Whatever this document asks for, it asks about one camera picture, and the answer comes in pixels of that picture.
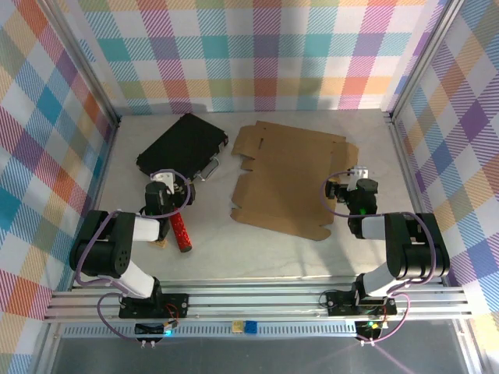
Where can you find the brown cardboard box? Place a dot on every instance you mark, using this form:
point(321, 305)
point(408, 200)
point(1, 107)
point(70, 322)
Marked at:
point(288, 183)

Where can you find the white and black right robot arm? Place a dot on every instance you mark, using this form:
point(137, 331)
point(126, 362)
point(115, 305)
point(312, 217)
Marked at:
point(417, 253)

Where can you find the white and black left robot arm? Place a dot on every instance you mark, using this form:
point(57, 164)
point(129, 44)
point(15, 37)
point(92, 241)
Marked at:
point(109, 257)

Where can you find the red glitter cylinder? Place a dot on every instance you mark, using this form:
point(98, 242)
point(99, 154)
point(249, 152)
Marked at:
point(183, 233)

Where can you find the small wooden block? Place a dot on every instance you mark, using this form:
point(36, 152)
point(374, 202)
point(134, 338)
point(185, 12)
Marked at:
point(161, 244)

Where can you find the small yellow block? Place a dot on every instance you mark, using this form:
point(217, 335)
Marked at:
point(237, 326)

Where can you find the small blue block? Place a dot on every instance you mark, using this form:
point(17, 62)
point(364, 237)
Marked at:
point(250, 327)

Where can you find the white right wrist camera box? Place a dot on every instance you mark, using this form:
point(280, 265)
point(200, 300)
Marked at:
point(358, 173)

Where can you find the aluminium side rail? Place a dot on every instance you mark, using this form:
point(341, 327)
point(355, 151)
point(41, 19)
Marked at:
point(107, 152)
point(403, 152)

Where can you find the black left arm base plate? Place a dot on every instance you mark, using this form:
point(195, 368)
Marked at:
point(177, 304)

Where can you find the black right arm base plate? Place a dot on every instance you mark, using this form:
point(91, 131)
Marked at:
point(339, 304)

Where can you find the aluminium mounting rail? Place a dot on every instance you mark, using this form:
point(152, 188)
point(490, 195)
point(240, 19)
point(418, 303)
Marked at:
point(253, 302)

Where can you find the aluminium frame post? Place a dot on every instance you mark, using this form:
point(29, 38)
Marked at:
point(82, 58)
point(425, 58)

